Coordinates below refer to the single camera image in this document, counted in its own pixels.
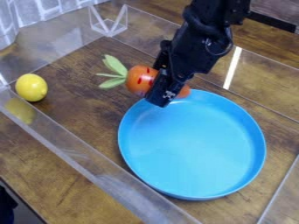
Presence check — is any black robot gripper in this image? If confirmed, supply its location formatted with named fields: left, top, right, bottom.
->
left=144, top=23, right=232, bottom=108

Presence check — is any orange toy carrot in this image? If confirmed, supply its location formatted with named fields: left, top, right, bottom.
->
left=94, top=53, right=192, bottom=100

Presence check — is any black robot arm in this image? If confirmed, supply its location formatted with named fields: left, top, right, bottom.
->
left=144, top=0, right=251, bottom=107

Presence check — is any blue round plastic tray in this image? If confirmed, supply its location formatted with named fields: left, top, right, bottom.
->
left=117, top=90, right=267, bottom=200

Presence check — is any clear acrylic back barrier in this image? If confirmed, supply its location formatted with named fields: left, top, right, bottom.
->
left=0, top=3, right=299, bottom=121

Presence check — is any clear acrylic barrier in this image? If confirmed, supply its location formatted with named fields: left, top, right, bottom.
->
left=0, top=3, right=299, bottom=121
left=0, top=86, right=201, bottom=224

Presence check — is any yellow toy lemon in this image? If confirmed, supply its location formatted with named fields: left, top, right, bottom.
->
left=14, top=73, right=48, bottom=102

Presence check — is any clear acrylic front barrier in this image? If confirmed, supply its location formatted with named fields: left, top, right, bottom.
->
left=0, top=86, right=201, bottom=224

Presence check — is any black cable loop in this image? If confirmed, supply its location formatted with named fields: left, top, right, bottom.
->
left=181, top=5, right=236, bottom=58

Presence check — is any clear acrylic corner bracket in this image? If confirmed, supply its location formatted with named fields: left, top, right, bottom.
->
left=88, top=5, right=128, bottom=38

